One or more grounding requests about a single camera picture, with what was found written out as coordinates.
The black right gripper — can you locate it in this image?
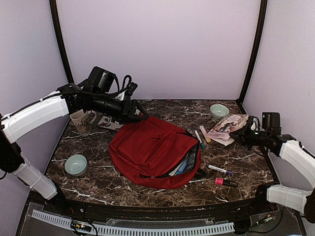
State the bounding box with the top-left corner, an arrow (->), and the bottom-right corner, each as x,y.
230,122 -> 270,151

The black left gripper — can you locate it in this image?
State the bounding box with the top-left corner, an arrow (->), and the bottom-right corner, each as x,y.
90,90 -> 150,124

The pink illustrated small book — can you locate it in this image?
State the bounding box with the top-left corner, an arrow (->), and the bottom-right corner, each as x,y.
206,114 -> 249,146

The red student backpack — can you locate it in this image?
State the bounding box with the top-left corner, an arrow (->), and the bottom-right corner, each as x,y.
109,116 -> 201,189

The dog picture book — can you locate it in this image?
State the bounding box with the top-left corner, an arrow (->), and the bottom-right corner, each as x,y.
168,152 -> 190,176

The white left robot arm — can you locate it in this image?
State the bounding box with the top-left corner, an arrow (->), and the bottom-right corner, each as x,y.
0,66 -> 148,214

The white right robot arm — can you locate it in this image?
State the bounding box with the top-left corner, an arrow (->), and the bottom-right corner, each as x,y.
229,112 -> 315,223

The pink yellow pastel highlighter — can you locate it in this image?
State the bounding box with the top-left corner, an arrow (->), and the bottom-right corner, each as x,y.
199,125 -> 211,143

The green bowl back right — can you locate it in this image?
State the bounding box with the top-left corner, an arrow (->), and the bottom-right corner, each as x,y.
210,104 -> 229,120

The green bowl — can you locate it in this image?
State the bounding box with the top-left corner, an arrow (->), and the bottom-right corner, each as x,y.
64,154 -> 88,177
210,104 -> 229,120

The floral ceramic trivet tile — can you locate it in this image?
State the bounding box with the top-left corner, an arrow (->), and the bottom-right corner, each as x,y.
97,116 -> 123,131

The purple capped white marker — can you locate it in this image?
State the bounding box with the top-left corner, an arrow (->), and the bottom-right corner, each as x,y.
208,165 -> 233,175

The teal capped white marker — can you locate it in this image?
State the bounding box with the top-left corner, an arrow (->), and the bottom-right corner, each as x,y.
194,130 -> 205,149

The pink and black highlighter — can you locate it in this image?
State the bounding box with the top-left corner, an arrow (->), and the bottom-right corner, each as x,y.
215,178 -> 238,188

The cream floral mug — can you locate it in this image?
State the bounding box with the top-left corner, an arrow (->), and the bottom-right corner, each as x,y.
70,109 -> 97,137

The green bowl front left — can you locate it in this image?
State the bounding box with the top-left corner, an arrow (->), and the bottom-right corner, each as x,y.
64,154 -> 88,177

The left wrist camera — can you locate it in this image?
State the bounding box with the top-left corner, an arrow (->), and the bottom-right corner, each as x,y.
117,75 -> 138,101

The black curved table edge rail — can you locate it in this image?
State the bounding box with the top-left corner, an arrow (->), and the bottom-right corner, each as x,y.
29,191 -> 293,222

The white slotted cable duct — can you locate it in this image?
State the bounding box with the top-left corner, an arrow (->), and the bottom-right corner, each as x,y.
31,210 -> 235,236

